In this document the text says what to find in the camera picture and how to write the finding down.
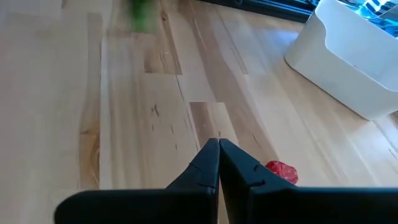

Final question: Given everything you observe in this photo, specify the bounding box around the green pepper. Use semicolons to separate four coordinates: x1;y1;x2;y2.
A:
129;0;158;34

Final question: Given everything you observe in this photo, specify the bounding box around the black aluminium table frame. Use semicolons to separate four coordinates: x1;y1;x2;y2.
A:
198;0;315;24

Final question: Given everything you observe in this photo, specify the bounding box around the white plastic basket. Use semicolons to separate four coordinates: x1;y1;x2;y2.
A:
284;0;398;121

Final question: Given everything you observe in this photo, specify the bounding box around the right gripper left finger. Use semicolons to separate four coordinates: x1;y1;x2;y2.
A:
53;138;221;224

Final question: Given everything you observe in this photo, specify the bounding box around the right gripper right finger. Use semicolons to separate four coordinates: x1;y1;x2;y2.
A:
219;138;398;224

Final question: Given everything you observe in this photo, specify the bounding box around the round red pepper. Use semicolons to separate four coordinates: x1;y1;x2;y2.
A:
265;160;299;185

